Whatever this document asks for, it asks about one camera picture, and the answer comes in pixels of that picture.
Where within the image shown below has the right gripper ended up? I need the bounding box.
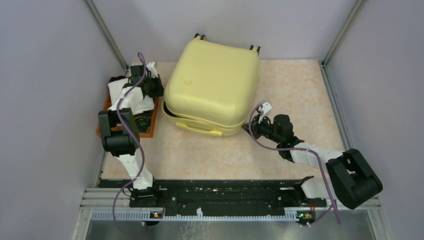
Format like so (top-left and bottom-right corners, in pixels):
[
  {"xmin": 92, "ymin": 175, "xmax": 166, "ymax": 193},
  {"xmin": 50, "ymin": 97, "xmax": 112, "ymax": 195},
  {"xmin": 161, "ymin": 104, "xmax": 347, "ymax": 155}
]
[{"xmin": 241, "ymin": 113, "xmax": 282, "ymax": 145}]

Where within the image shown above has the yellow hard-shell suitcase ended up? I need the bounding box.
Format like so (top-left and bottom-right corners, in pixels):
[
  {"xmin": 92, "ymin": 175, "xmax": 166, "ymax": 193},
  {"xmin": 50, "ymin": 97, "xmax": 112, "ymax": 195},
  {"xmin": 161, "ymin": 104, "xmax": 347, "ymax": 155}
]
[{"xmin": 161, "ymin": 33, "xmax": 261, "ymax": 137}]

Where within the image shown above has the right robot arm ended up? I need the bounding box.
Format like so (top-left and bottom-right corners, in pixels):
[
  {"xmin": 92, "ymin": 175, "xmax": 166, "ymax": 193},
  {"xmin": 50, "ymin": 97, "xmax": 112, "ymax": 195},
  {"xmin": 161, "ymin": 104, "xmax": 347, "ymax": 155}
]
[{"xmin": 242, "ymin": 114, "xmax": 384, "ymax": 210}]

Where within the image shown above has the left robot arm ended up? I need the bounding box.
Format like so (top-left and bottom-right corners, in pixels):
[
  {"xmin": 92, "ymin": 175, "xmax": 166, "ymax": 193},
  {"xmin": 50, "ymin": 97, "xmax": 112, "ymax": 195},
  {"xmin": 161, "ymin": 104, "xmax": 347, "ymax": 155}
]
[{"xmin": 97, "ymin": 61, "xmax": 164, "ymax": 207}]

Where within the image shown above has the dark round patterned item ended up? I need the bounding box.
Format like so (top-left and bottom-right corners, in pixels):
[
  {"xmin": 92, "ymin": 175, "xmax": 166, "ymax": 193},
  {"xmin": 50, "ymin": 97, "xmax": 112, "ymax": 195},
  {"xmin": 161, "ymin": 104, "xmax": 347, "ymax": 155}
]
[{"xmin": 135, "ymin": 115, "xmax": 152, "ymax": 133}]

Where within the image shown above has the brown wooden tray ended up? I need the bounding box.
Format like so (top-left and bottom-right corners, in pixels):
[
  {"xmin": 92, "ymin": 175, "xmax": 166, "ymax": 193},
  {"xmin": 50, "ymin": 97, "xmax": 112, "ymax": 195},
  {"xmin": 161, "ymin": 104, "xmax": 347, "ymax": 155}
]
[{"xmin": 103, "ymin": 75, "xmax": 160, "ymax": 138}]

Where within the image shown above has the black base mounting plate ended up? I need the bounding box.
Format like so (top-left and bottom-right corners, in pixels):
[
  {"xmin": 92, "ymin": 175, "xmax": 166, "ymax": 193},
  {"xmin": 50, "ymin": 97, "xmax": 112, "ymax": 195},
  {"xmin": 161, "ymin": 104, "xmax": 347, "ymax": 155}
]
[{"xmin": 97, "ymin": 178, "xmax": 362, "ymax": 227}]

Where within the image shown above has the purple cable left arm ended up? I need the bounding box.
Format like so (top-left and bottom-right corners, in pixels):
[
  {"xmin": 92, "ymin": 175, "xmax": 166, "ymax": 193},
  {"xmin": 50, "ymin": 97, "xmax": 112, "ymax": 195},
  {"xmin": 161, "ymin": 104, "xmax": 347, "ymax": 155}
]
[{"xmin": 111, "ymin": 51, "xmax": 147, "ymax": 237}]

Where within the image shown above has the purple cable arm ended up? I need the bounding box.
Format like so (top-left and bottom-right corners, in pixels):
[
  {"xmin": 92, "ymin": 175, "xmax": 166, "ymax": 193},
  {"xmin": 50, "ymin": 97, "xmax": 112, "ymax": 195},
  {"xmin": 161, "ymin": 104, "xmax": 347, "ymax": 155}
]
[
  {"xmin": 111, "ymin": 51, "xmax": 147, "ymax": 237},
  {"xmin": 247, "ymin": 103, "xmax": 343, "ymax": 229}
]

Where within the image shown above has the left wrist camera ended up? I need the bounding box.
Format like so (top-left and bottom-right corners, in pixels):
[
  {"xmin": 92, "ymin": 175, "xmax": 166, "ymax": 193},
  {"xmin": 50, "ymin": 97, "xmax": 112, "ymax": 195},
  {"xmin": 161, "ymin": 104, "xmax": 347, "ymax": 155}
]
[{"xmin": 146, "ymin": 61, "xmax": 159, "ymax": 79}]

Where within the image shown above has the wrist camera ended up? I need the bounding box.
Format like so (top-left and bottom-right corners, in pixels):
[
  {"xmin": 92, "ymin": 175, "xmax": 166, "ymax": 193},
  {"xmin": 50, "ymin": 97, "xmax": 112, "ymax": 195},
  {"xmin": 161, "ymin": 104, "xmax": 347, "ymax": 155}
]
[
  {"xmin": 146, "ymin": 61, "xmax": 159, "ymax": 79},
  {"xmin": 256, "ymin": 100, "xmax": 272, "ymax": 123}
]

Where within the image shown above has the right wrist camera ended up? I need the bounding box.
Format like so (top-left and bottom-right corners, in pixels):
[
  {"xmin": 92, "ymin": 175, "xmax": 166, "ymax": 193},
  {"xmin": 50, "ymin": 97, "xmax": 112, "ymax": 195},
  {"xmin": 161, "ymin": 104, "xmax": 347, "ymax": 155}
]
[{"xmin": 256, "ymin": 100, "xmax": 272, "ymax": 123}]

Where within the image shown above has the left corner aluminium post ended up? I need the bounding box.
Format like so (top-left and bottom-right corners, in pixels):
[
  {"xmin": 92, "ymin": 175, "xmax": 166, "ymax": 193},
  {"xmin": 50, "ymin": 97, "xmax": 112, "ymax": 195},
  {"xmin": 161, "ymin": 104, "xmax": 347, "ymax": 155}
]
[{"xmin": 82, "ymin": 0, "xmax": 128, "ymax": 71}]

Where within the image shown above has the corner aluminium post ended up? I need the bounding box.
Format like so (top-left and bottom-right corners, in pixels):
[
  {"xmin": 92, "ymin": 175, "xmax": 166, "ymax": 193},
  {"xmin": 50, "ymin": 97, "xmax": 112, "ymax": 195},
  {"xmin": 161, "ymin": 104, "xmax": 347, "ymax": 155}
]
[
  {"xmin": 82, "ymin": 0, "xmax": 128, "ymax": 71},
  {"xmin": 321, "ymin": 0, "xmax": 368, "ymax": 69}
]

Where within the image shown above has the right corner aluminium post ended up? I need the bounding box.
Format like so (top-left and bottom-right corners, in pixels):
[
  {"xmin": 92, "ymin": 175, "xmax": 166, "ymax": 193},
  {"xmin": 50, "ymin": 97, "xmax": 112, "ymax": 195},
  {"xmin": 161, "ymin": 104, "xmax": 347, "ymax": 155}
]
[{"xmin": 321, "ymin": 0, "xmax": 368, "ymax": 69}]

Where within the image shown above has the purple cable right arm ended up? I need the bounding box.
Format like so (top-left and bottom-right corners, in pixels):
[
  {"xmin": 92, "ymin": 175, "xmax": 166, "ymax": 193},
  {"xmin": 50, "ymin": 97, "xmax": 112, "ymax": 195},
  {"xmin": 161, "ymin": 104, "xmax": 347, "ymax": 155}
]
[{"xmin": 247, "ymin": 103, "xmax": 343, "ymax": 229}]

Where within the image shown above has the aluminium rail frame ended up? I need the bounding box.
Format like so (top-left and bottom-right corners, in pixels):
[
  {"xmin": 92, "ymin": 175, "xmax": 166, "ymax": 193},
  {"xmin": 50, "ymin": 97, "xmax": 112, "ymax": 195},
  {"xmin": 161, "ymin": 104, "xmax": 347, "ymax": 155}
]
[{"xmin": 70, "ymin": 59, "xmax": 395, "ymax": 240}]

